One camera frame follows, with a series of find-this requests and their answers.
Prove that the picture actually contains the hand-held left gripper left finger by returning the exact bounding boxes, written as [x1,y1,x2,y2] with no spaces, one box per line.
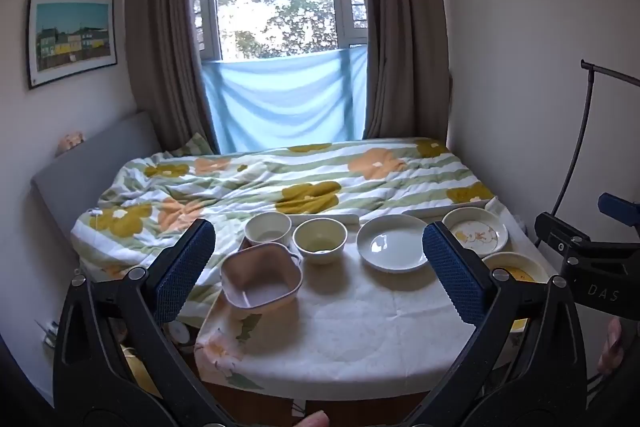
[52,218,236,427]

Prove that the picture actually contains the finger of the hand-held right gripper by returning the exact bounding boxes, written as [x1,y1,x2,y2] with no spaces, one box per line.
[534,213,593,260]
[598,193,640,228]

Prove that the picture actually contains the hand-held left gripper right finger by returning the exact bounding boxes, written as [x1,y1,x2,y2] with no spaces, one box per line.
[400,221,591,427]

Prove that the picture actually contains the floral print plate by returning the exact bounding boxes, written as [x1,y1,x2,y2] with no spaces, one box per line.
[442,207,509,257]

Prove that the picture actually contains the yellow inside bowl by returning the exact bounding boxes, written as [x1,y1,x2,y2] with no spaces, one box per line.
[481,252,549,284]

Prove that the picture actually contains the plain white plate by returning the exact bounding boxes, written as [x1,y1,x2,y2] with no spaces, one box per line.
[356,214,443,274]

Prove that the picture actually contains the pink square bowl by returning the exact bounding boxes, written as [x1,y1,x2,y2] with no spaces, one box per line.
[220,243,305,312]

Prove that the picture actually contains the tall cream bowl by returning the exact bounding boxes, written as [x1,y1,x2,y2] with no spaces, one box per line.
[244,211,293,249]

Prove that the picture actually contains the wide cream bowl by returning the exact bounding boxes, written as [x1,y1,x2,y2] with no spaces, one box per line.
[292,218,348,265]

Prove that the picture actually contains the person's right hand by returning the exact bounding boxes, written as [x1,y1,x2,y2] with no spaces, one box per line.
[597,319,624,376]

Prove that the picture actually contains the person's left hand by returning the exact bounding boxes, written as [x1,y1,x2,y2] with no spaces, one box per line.
[295,409,331,427]

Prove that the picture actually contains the long white tray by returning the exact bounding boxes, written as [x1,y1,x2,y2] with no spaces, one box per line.
[401,200,490,219]

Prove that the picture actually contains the black bent stand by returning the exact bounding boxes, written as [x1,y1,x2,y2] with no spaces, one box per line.
[551,59,640,219]

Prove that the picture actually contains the white floral tablecloth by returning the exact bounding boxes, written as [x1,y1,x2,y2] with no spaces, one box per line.
[192,207,551,392]

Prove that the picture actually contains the yellow box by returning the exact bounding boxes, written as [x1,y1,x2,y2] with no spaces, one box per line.
[119,343,167,400]

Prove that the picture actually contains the floral striped blanket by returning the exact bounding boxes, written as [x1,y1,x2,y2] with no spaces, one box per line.
[70,137,497,324]

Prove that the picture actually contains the grey padded headboard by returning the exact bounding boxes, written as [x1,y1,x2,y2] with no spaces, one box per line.
[30,109,164,228]

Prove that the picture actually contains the small plush toy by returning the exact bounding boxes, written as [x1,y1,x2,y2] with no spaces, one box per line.
[56,131,87,156]

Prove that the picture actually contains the light blue cloth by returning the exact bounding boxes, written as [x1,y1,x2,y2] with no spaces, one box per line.
[200,47,370,154]

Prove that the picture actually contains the brown curtain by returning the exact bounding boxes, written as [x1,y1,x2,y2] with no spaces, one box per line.
[124,0,219,154]
[359,0,452,141]

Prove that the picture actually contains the framed wall picture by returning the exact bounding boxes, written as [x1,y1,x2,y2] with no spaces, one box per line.
[26,0,119,90]

